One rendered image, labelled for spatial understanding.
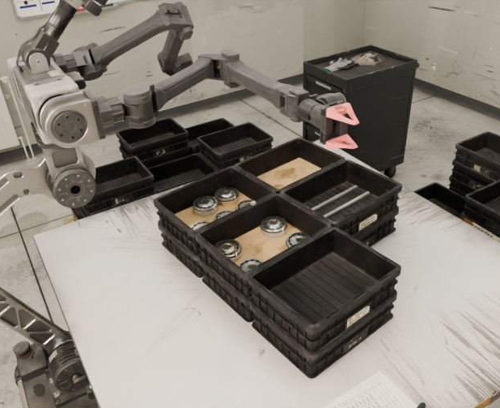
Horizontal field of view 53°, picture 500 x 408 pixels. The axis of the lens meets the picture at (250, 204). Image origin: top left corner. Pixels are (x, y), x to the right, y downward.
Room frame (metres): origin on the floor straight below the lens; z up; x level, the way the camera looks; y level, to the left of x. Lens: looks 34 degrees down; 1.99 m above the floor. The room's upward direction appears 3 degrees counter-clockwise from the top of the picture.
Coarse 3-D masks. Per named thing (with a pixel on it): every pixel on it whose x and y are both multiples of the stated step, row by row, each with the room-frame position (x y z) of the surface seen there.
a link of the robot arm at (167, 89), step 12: (204, 60) 1.63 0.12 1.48; (216, 60) 1.67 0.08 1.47; (180, 72) 1.54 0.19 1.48; (192, 72) 1.54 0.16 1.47; (204, 72) 1.59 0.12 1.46; (216, 72) 1.67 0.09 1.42; (144, 84) 1.38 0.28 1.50; (156, 84) 1.45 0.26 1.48; (168, 84) 1.44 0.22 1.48; (180, 84) 1.48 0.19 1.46; (192, 84) 1.53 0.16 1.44; (132, 96) 1.31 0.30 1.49; (144, 96) 1.32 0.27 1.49; (156, 96) 1.37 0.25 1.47; (168, 96) 1.42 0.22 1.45; (156, 108) 1.38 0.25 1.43
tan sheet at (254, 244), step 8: (288, 224) 1.59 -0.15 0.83; (248, 232) 1.55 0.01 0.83; (256, 232) 1.55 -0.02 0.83; (288, 232) 1.54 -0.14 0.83; (240, 240) 1.50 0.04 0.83; (248, 240) 1.50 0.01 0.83; (256, 240) 1.50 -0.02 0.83; (264, 240) 1.49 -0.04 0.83; (272, 240) 1.49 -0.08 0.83; (280, 240) 1.49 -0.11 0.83; (248, 248) 1.46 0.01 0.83; (256, 248) 1.45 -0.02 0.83; (264, 248) 1.45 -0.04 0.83; (272, 248) 1.45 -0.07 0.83; (280, 248) 1.45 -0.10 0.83; (248, 256) 1.41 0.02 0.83; (256, 256) 1.41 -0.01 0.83; (264, 256) 1.40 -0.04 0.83; (272, 256) 1.40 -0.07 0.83
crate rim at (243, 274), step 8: (264, 200) 1.62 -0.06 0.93; (288, 200) 1.61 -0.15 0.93; (248, 208) 1.57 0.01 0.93; (304, 208) 1.55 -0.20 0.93; (232, 216) 1.52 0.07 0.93; (312, 216) 1.49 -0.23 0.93; (216, 224) 1.48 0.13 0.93; (328, 224) 1.44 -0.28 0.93; (200, 232) 1.43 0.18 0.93; (320, 232) 1.39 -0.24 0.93; (200, 240) 1.40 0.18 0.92; (304, 240) 1.35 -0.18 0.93; (208, 248) 1.36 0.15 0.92; (288, 248) 1.32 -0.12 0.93; (216, 256) 1.32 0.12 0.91; (224, 256) 1.30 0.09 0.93; (280, 256) 1.28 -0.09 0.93; (224, 264) 1.28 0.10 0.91; (232, 264) 1.25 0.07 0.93; (264, 264) 1.24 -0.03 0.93; (240, 272) 1.21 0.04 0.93; (248, 272) 1.21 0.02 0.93
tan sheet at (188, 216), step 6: (240, 198) 1.79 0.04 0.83; (246, 198) 1.79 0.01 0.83; (186, 210) 1.73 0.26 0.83; (192, 210) 1.72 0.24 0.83; (234, 210) 1.71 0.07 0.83; (180, 216) 1.69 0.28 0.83; (186, 216) 1.69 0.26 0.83; (192, 216) 1.68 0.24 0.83; (198, 216) 1.68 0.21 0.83; (204, 216) 1.68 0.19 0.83; (210, 216) 1.68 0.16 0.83; (186, 222) 1.65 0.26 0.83; (192, 222) 1.64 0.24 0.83
